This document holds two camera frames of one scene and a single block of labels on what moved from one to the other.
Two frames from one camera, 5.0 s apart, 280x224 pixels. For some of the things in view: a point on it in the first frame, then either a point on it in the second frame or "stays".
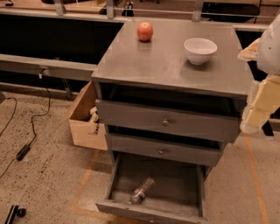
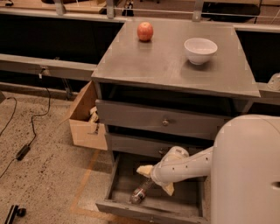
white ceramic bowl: (199, 50) stays
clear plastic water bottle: (140, 192) stays
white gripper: (269, 48) → (157, 175)
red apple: (144, 31) stays
